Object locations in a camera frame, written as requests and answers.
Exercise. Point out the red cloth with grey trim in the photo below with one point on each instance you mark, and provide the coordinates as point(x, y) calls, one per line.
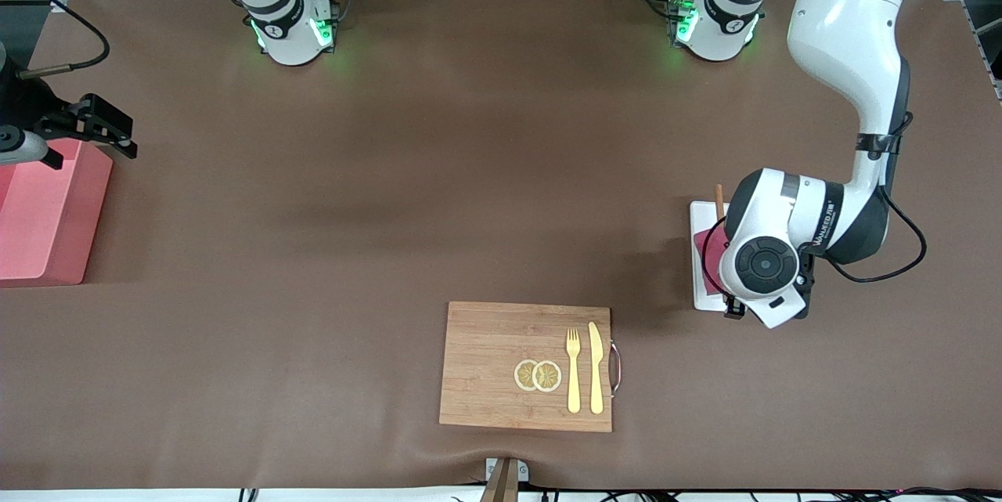
point(716, 267)

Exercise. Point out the dried lemon slice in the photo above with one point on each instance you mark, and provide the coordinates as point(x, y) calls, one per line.
point(523, 375)
point(548, 377)

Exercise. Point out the golden knife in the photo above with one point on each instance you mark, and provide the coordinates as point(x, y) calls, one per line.
point(596, 377)

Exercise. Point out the pink plastic box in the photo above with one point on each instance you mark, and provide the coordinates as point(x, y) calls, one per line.
point(47, 212)

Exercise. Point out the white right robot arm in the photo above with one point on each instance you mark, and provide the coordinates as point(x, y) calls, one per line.
point(290, 32)

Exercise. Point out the white rectangular plate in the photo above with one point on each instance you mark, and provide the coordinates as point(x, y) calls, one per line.
point(699, 212)

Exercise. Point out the wooden chopstick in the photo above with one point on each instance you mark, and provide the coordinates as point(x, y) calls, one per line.
point(719, 204)

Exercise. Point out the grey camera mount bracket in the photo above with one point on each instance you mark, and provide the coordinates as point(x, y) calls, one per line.
point(501, 478)

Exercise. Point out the golden fork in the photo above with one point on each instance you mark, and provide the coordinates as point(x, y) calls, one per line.
point(574, 384)

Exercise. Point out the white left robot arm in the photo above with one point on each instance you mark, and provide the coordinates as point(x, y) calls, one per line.
point(845, 40)

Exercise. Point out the aluminium frame rail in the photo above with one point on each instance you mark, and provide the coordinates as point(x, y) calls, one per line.
point(982, 40)

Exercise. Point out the bamboo cutting board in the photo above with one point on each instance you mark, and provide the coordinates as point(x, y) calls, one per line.
point(485, 361)

